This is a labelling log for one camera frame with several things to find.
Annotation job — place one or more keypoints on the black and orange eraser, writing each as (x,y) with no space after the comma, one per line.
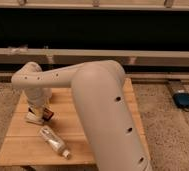
(47,114)

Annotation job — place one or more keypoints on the wooden table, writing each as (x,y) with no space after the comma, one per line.
(24,146)

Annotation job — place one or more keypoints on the blue power box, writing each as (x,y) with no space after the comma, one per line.
(181,100)

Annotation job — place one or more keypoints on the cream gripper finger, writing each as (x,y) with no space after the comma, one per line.
(32,110)
(40,112)

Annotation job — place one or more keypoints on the white plastic bottle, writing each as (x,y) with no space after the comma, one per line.
(56,143)

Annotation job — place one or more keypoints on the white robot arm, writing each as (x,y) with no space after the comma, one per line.
(97,92)

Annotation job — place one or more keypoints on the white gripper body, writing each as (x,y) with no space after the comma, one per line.
(38,97)

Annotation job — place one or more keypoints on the white sponge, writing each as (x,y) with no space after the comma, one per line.
(32,118)

